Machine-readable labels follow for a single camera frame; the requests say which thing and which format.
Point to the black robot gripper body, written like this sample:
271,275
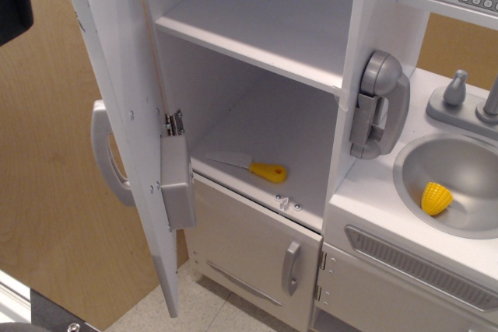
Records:
16,19

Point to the white toy fridge door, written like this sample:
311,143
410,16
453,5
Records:
117,38

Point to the white toy fridge cabinet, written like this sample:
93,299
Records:
275,79

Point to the metal door hinge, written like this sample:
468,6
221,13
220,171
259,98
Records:
174,123

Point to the grey ice dispenser panel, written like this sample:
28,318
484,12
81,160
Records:
177,182

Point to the white freezer lower door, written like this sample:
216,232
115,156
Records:
241,245

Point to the white magnetic door latch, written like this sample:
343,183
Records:
285,203

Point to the grey toy telephone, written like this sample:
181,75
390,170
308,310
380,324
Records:
381,108

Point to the metal oven door hinges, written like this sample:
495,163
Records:
320,270

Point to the grey toy faucet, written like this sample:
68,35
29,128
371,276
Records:
453,105

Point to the white oven door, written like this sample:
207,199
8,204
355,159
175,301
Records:
359,296

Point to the yellow toy corn piece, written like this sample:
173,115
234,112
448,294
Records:
435,199

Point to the grey toy sink basin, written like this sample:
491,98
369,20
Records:
467,167

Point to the grey vent panel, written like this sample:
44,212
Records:
424,271

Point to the grey fridge door handle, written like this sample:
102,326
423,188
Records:
100,132

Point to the aluminium frame rail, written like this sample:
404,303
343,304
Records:
15,300

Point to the yellow handled toy knife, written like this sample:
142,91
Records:
274,173

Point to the grey freezer door handle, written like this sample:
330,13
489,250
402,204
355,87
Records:
288,281

